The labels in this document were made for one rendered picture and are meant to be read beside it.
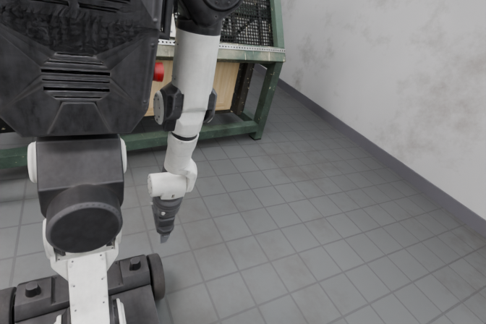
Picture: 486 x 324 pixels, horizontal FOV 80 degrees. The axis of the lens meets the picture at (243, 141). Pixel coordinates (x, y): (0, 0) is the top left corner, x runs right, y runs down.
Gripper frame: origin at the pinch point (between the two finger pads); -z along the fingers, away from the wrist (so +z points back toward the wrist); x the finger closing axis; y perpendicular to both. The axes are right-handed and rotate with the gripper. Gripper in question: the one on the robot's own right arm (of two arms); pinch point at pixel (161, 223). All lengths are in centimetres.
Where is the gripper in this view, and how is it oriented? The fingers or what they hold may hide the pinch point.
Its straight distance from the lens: 107.2
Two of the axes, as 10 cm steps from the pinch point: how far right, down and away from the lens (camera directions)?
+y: -8.8, 0.5, -4.7
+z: 3.2, -6.9, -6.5
